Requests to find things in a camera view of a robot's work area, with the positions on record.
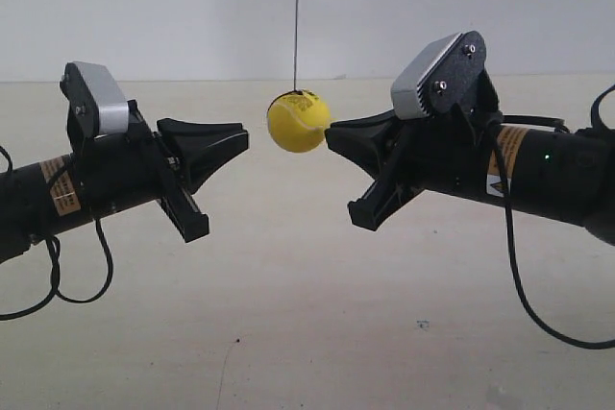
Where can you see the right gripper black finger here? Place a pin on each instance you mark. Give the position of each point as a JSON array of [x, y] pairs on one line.
[[391, 190], [367, 142]]

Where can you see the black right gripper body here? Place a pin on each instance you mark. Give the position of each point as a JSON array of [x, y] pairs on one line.
[[456, 152]]

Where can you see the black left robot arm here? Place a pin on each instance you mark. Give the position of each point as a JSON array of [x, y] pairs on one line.
[[42, 200]]

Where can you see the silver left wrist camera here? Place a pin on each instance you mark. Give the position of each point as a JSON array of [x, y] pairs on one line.
[[95, 99]]

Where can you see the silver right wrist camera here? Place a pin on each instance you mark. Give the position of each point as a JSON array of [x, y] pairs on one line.
[[439, 76]]

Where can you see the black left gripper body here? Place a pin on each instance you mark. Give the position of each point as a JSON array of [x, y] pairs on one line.
[[116, 172]]

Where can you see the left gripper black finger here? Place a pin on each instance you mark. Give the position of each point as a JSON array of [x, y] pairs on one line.
[[185, 215], [201, 149]]

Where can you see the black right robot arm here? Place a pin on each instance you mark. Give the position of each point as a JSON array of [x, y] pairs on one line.
[[555, 174]]

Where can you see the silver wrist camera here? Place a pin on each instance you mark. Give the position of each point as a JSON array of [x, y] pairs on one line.
[[439, 76], [95, 99]]

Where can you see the yellow tennis ball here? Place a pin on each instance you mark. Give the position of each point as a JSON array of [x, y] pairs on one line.
[[297, 120]]

